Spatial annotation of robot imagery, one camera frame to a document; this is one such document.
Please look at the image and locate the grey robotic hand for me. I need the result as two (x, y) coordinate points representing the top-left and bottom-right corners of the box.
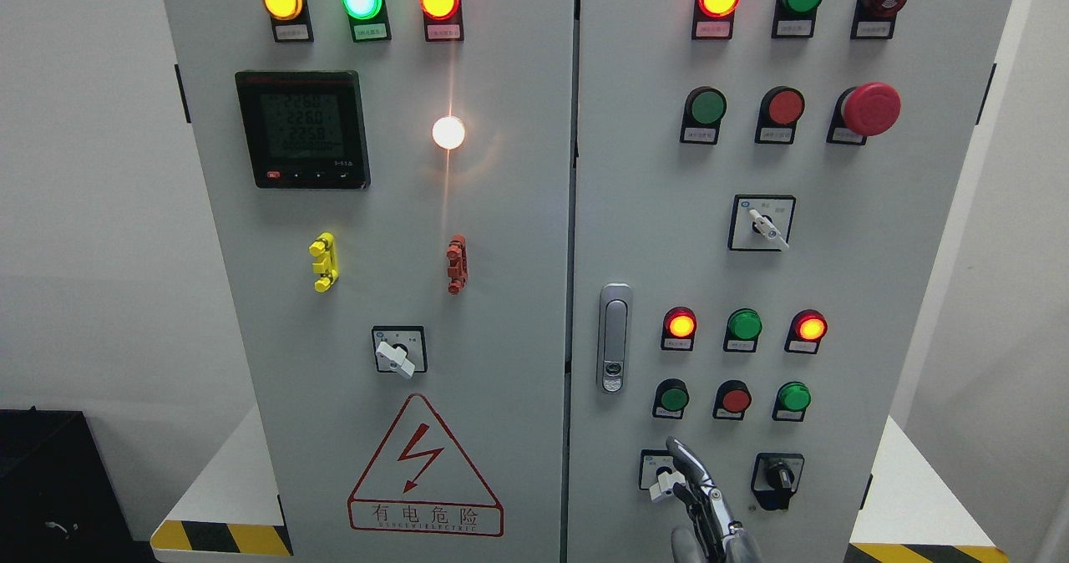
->
(666, 436), (763, 562)

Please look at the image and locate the silver door handle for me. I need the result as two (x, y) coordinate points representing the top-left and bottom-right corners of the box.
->
(598, 284), (633, 394)

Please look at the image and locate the right grey cabinet door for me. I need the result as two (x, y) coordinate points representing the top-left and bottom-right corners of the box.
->
(566, 0), (1012, 562)

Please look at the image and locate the grey cabinet door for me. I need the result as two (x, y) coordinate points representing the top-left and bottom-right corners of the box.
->
(164, 0), (573, 562)
(566, 0), (1012, 562)

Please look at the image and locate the left grey cabinet door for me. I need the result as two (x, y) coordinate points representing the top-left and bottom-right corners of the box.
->
(164, 0), (573, 562)

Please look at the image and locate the red push button lower middle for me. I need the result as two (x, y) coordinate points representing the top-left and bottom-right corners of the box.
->
(712, 379), (752, 421)

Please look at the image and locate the green push button lower left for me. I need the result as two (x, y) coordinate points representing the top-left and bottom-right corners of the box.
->
(651, 378), (690, 419)

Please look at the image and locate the green push button lower right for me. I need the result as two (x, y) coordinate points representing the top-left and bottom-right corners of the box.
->
(772, 381), (814, 423)

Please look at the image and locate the white cabinet base platform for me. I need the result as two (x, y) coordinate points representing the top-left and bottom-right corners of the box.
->
(150, 409), (1007, 562)

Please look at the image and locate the red lit indicator middle left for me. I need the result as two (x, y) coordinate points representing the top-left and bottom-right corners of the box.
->
(661, 307), (697, 351)

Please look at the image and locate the red lit indicator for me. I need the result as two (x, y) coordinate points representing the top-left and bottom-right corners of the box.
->
(661, 307), (697, 351)
(692, 0), (740, 40)
(785, 309), (828, 354)

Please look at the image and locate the green indicator middle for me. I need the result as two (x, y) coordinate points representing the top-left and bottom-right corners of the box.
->
(724, 308), (763, 353)

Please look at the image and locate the red lit indicator middle right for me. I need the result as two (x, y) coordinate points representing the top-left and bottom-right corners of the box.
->
(785, 309), (828, 354)

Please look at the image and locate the red electric hazard warning sign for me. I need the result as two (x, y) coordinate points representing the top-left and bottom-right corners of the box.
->
(347, 394), (503, 539)

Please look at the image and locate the red plastic clip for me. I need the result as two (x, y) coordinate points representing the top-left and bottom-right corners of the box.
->
(444, 233), (469, 294)

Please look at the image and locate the green push button upper row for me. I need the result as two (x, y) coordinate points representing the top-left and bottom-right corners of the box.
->
(679, 87), (727, 145)

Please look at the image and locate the red push button upper row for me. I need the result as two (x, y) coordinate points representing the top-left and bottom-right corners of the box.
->
(753, 87), (805, 145)

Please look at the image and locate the red emergency stop mushroom button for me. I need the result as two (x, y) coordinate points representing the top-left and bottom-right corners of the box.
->
(826, 81), (901, 145)

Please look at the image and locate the yellow plastic clip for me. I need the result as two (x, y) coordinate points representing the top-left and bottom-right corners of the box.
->
(307, 231), (340, 293)

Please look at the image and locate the white glowing indicator light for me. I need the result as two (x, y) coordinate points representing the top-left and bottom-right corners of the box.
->
(431, 115), (467, 151)

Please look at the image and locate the red lit indicator top right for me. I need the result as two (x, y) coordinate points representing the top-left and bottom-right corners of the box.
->
(692, 0), (740, 40)

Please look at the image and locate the green indicator top right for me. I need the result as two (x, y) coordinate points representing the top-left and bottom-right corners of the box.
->
(771, 0), (823, 40)

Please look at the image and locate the dark red buzzer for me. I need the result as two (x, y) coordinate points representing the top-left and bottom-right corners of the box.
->
(850, 0), (908, 40)

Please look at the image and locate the black digital power meter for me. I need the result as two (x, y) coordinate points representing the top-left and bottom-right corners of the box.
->
(236, 69), (371, 190)

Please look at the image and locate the orange red indicator light left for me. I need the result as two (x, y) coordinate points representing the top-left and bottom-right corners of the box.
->
(419, 0), (464, 42)

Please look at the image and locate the green indicator light top left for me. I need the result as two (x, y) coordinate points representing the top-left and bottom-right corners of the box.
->
(342, 0), (391, 43)

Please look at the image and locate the black box lower left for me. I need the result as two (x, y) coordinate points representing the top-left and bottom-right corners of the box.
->
(1, 408), (134, 562)

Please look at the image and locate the yellow indicator light top left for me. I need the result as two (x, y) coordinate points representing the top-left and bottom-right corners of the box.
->
(262, 0), (314, 43)

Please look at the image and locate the lower white selector switch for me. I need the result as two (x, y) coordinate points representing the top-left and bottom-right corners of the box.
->
(638, 449), (686, 503)

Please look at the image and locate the black rotary knob switch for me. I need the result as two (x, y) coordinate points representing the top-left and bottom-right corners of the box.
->
(752, 452), (805, 512)

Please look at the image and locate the right door upper selector switch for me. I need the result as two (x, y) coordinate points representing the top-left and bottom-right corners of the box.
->
(728, 194), (797, 251)

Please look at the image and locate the left door white selector switch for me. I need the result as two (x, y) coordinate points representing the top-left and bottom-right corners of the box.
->
(371, 326), (428, 379)

